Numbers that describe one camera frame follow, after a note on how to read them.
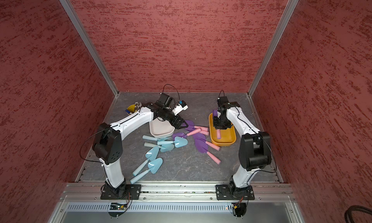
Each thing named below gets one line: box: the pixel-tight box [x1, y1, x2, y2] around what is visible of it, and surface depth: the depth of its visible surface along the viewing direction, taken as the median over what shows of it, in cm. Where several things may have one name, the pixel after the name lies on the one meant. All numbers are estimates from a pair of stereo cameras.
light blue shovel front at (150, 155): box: [132, 145, 160, 176], surface depth 87 cm
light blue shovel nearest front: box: [130, 157, 164, 185], surface depth 83 cm
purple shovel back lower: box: [199, 130, 210, 136], surface depth 95 cm
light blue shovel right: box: [156, 136, 188, 148], surface depth 92 cm
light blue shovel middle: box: [143, 142, 175, 153], surface depth 91 cm
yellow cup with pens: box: [124, 101, 142, 115], surface depth 96 cm
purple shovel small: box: [171, 127, 202, 141], surface depth 96 cm
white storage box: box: [149, 116, 176, 139], surface depth 94 cm
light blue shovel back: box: [142, 134, 172, 142], surface depth 94 cm
